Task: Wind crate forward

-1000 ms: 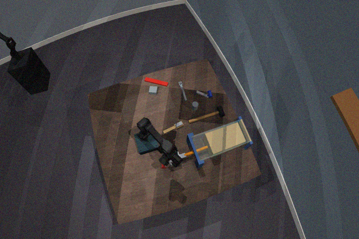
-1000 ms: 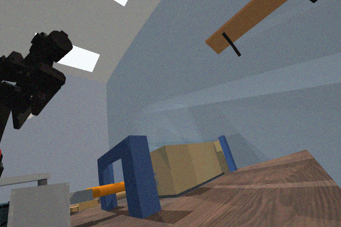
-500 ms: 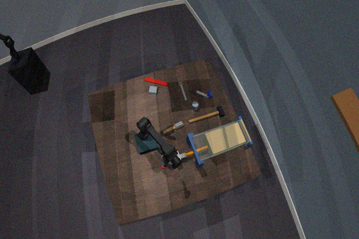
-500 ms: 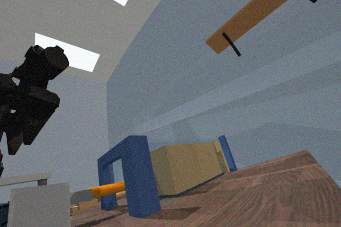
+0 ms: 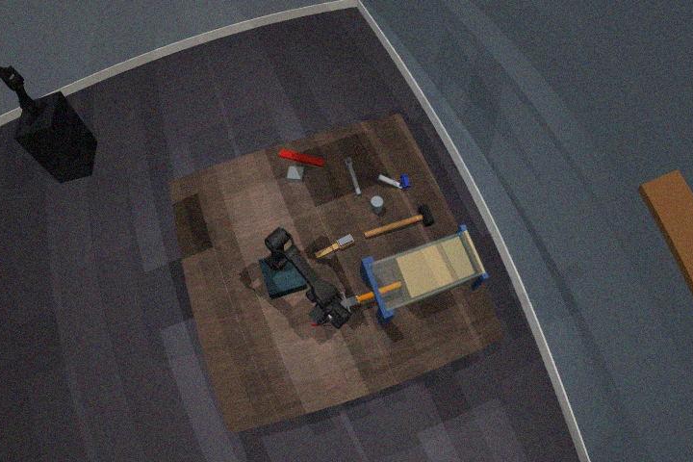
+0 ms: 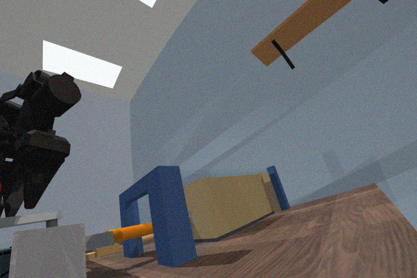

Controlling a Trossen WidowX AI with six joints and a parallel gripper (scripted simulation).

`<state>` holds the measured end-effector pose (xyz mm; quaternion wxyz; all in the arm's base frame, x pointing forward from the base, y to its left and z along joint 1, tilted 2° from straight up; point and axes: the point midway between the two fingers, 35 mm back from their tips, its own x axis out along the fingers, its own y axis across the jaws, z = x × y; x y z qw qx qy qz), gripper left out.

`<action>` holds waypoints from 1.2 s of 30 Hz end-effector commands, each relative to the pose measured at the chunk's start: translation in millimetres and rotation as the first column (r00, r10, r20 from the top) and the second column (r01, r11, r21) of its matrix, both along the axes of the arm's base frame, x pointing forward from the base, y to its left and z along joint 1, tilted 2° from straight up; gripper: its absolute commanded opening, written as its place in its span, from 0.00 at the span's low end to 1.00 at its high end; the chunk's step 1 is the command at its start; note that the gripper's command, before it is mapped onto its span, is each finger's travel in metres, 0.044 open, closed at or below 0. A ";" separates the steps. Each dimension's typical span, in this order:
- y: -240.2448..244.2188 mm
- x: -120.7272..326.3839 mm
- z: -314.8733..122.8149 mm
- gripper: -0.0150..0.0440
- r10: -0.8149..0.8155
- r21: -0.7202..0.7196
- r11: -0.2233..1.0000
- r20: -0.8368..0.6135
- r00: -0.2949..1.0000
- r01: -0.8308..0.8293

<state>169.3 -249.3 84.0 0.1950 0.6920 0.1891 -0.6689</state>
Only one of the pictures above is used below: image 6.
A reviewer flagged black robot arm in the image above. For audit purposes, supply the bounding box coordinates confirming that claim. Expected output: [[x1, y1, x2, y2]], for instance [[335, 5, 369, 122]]
[[0, 70, 81, 163]]

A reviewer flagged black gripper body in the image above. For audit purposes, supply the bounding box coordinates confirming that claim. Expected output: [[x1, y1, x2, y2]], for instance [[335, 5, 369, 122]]
[[0, 118, 71, 179]]

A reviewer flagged blue inverted u-shaped frame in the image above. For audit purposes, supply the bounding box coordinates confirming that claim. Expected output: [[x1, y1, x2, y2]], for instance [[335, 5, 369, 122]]
[[119, 166, 185, 268]]

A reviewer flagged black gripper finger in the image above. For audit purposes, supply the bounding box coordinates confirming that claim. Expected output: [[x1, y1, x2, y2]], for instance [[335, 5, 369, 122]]
[[14, 151, 65, 209], [0, 177, 24, 217]]

